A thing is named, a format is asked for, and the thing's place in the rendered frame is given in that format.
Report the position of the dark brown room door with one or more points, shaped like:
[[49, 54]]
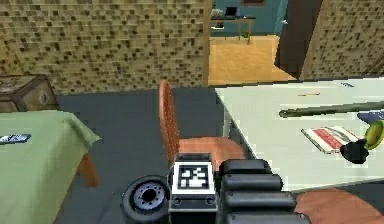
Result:
[[298, 36]]

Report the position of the dark green baseball bat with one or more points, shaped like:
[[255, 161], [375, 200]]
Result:
[[330, 109]]

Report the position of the blue pen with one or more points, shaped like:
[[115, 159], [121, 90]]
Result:
[[347, 85]]

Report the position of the dark blue flat object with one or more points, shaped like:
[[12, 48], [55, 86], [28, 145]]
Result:
[[371, 116]]

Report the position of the yellow pencil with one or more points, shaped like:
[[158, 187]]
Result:
[[308, 94]]

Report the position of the orange wooden chair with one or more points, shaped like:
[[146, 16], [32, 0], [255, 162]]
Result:
[[336, 208], [170, 126]]

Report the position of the black laptop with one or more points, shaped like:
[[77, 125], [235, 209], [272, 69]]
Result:
[[231, 11]]

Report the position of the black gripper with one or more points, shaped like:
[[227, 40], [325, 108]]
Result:
[[146, 197]]

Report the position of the green lamp with black base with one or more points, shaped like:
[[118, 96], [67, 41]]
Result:
[[356, 150]]

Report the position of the red and white book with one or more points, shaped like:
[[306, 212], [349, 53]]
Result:
[[328, 138]]

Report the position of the bed with green cover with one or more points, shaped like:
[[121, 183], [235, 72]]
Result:
[[36, 170]]

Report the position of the white table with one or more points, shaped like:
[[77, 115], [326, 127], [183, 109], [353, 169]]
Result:
[[276, 140]]

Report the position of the wooden desk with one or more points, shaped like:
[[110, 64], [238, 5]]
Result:
[[235, 20]]

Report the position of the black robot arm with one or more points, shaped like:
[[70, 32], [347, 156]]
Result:
[[251, 196]]

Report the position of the brown wooden chest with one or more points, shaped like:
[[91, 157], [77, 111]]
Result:
[[25, 93]]

